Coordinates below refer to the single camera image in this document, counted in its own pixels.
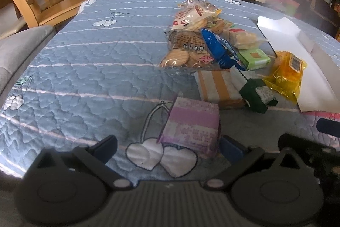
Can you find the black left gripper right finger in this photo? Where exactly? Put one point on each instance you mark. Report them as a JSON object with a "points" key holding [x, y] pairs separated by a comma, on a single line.
{"points": [[268, 188]]}

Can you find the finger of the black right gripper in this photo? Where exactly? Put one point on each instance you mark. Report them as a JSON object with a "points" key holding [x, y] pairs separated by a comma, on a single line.
{"points": [[329, 127]]}

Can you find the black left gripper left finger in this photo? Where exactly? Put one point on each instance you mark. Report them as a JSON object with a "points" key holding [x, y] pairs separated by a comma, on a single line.
{"points": [[64, 188]]}

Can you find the yellow snack bag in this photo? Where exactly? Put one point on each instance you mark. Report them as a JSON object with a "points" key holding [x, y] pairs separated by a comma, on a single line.
{"points": [[286, 75]]}

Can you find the dark green snack packet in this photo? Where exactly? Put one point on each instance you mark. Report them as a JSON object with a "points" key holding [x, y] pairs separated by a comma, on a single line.
{"points": [[257, 95]]}

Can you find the green snack box packet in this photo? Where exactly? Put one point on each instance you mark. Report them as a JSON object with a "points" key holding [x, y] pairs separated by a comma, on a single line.
{"points": [[253, 59]]}

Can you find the purple snack packet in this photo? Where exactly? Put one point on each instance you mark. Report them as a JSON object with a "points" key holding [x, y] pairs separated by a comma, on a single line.
{"points": [[193, 124]]}

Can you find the orange striped snack packet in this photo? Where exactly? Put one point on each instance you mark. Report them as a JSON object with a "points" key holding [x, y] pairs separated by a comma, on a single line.
{"points": [[215, 86]]}

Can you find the blue cookie packet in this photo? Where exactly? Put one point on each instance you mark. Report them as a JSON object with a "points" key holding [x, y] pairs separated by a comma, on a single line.
{"points": [[221, 50]]}

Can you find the clear bag round biscuits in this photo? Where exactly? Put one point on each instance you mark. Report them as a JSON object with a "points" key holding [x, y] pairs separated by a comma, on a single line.
{"points": [[187, 49]]}

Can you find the red bean bread packet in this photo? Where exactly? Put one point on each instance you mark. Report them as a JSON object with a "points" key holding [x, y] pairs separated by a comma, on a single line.
{"points": [[194, 14]]}

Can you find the blue quilted table cover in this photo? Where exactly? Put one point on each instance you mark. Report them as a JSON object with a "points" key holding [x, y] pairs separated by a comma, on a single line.
{"points": [[100, 76]]}

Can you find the grey sofa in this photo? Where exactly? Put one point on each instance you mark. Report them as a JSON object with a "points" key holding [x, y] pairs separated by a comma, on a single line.
{"points": [[16, 53]]}

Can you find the near wooden chair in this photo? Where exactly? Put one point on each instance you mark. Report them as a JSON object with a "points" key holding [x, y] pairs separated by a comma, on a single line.
{"points": [[46, 12]]}

